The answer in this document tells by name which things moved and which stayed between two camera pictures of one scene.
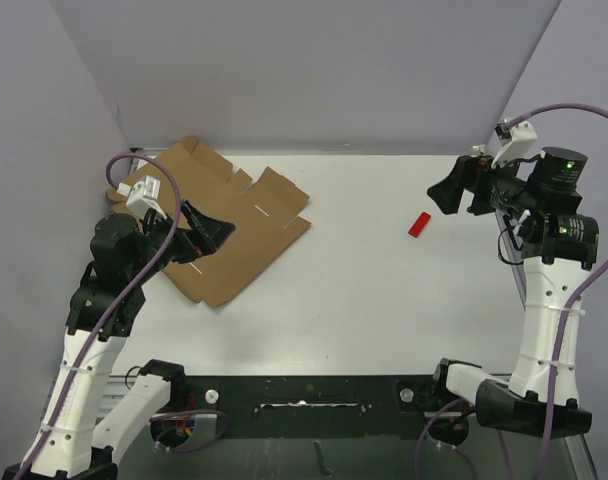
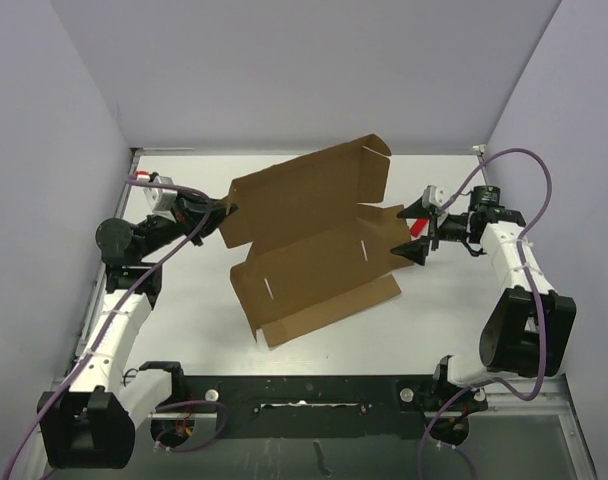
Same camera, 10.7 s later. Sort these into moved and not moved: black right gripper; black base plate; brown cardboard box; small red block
Moved: black right gripper; brown cardboard box
Not moved: black base plate; small red block
